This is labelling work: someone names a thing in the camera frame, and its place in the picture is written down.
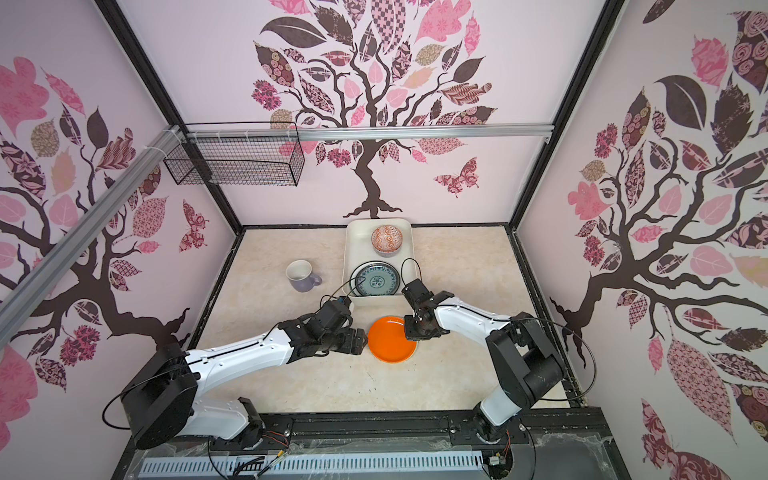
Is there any orange rimmed plate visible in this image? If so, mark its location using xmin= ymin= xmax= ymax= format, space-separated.
xmin=368 ymin=316 xmax=417 ymax=364

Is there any white plastic bin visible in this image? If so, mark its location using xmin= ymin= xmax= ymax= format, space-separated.
xmin=342 ymin=218 xmax=420 ymax=307

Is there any lavender ceramic mug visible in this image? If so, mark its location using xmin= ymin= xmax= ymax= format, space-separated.
xmin=285 ymin=259 xmax=323 ymax=293

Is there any teal floral pattern plate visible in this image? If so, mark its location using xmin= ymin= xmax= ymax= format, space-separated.
xmin=351 ymin=262 xmax=400 ymax=297

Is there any orange patterned bowl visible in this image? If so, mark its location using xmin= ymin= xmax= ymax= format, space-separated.
xmin=371 ymin=224 xmax=404 ymax=257

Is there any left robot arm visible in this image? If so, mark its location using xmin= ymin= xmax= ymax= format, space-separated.
xmin=118 ymin=297 xmax=367 ymax=450

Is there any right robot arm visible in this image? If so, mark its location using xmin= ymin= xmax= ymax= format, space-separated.
xmin=402 ymin=279 xmax=566 ymax=443

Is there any white slotted cable duct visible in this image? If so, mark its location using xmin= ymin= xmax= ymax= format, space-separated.
xmin=133 ymin=451 xmax=487 ymax=479

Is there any black wire basket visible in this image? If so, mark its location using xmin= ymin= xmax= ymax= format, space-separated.
xmin=164 ymin=120 xmax=305 ymax=187

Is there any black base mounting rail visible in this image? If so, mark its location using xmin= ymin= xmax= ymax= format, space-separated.
xmin=112 ymin=407 xmax=630 ymax=479

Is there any aluminium frame rail back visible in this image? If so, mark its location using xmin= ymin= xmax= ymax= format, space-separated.
xmin=186 ymin=123 xmax=554 ymax=141

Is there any aluminium frame rail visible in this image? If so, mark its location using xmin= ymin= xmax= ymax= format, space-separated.
xmin=186 ymin=123 xmax=554 ymax=141
xmin=1 ymin=125 xmax=184 ymax=345

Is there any aluminium frame rail left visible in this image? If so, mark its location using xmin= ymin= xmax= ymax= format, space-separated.
xmin=1 ymin=125 xmax=184 ymax=345

